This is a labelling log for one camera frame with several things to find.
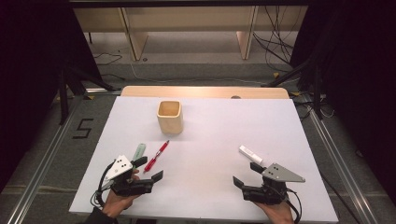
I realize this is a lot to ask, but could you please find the bundle of black cables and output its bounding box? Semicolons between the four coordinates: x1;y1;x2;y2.
252;6;301;73

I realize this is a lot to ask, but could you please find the left hand-held gripper cable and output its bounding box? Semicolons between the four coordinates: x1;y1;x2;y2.
90;161;117;209

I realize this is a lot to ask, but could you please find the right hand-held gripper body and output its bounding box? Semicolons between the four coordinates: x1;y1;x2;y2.
242;162;306;205

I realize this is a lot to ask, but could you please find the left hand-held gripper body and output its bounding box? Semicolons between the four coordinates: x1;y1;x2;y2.
104;154;155;198

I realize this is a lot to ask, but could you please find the long wooden desk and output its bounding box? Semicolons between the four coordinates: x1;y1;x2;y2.
73;6;309;62

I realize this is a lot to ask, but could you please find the white table cover board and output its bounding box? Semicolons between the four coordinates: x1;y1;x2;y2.
68;95;339;223

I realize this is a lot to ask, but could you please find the square wooden pen holder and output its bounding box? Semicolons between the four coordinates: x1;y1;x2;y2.
156;100;184;135

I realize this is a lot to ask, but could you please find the person's right hand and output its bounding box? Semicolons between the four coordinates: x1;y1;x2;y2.
253;200;295;224

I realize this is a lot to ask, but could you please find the black metal stand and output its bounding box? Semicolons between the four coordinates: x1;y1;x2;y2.
57;66;118;126
261;55;325;121

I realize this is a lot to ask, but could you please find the right hand-held gripper cable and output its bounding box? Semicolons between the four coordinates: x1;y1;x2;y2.
283;187;304;224

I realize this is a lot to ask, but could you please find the hand-held gripper cable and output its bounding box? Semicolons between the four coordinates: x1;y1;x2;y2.
90;161;117;209
283;187;304;224

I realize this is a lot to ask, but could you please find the white marker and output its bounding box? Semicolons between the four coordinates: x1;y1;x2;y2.
238;145;264;165

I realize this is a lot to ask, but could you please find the red pen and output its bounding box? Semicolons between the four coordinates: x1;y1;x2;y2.
143;139;171;174

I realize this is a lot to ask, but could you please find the black curtain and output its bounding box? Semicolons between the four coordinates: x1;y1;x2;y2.
290;0;396;200
0;0;105;194

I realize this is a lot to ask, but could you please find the aluminium floor rail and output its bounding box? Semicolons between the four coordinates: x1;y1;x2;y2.
306;95;379;224
6;92;86;224

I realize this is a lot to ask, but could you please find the green highlighter pen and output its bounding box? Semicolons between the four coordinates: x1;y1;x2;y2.
132;143;148;162

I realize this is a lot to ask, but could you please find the light wooden table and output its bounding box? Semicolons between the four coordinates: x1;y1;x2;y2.
120;86;290;100

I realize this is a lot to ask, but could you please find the thin black floor cable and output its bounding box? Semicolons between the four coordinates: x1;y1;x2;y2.
320;173;362;224

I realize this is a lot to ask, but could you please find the person's left hand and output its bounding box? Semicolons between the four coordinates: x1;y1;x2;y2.
101;169;141;219

